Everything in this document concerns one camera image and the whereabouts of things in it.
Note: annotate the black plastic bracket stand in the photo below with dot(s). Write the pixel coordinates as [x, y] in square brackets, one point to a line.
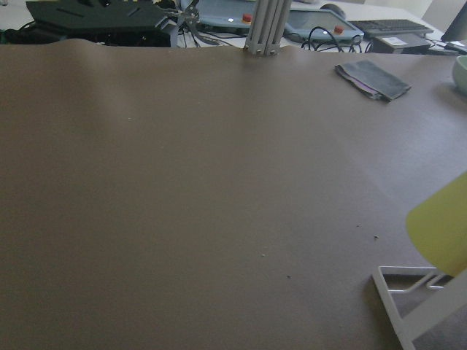
[119, 23]

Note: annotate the purple cloth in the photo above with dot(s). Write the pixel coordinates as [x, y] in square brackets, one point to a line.
[363, 88]

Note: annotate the yellow plastic cup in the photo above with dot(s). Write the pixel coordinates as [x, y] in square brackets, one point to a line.
[437, 227]

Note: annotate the aluminium frame post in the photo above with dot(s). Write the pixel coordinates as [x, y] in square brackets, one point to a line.
[267, 27]

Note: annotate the grey folded cloth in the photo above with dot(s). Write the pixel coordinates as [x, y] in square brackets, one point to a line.
[389, 86]

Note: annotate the blue teach pendant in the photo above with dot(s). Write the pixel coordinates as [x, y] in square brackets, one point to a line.
[323, 23]
[226, 19]

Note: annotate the white wire cup holder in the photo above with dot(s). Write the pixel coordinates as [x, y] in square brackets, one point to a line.
[444, 301]

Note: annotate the green ceramic bowl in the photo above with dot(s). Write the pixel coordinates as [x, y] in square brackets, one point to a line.
[459, 73]

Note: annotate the black keyboard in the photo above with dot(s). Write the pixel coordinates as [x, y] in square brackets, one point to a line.
[372, 28]

